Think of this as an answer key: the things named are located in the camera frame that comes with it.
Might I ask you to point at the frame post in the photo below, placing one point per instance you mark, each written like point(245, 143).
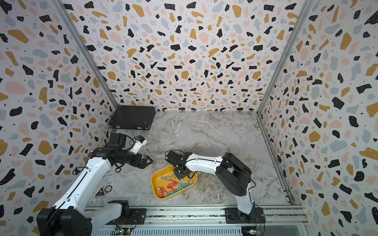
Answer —
point(61, 11)
point(289, 46)

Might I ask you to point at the yellow plastic storage box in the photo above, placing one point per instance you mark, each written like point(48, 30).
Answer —
point(165, 184)

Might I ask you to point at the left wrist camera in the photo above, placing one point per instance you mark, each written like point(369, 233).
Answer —
point(139, 142)

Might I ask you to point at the right frame post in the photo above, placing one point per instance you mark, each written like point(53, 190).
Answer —
point(289, 46)

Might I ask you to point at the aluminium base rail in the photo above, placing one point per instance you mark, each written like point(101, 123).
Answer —
point(215, 220)

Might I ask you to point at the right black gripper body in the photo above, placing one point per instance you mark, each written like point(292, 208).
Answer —
point(178, 174)

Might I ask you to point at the black flat case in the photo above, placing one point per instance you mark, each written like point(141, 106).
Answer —
point(133, 117)

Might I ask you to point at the warning triangle sticker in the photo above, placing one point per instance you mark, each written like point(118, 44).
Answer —
point(100, 193)

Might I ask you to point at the left frame post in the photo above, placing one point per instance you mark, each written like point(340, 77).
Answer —
point(61, 11)

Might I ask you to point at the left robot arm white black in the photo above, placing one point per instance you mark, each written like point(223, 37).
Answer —
point(67, 216)

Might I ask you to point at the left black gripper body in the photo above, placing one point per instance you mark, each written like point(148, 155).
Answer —
point(133, 159)

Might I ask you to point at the red clothespin in box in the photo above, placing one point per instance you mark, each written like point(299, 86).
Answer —
point(173, 185)

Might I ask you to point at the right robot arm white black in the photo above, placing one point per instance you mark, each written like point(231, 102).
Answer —
point(231, 171)

